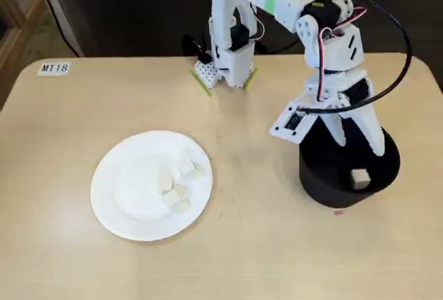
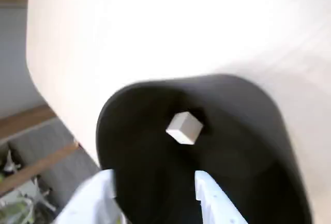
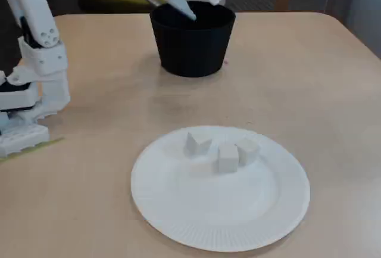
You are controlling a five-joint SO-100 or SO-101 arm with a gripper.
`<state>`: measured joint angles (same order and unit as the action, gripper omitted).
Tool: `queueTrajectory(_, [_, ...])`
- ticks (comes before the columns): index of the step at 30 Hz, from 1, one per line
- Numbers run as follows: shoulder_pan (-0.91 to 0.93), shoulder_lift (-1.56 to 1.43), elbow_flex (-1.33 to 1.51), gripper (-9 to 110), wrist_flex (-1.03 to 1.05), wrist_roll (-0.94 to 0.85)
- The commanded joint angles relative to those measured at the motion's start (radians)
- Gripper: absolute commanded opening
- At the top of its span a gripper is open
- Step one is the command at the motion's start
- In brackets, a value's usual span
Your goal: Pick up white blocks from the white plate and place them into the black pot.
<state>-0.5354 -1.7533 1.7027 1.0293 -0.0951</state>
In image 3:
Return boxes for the white cube block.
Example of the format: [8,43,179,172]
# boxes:
[216,142,240,173]
[183,132,213,160]
[235,138,261,167]

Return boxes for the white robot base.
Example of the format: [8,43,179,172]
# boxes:
[0,111,50,156]

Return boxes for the black pot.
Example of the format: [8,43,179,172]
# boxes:
[149,1,236,78]

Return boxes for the white paper plate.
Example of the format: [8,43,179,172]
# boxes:
[130,125,311,253]

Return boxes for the green base board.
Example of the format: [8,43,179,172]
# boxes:
[0,136,65,163]

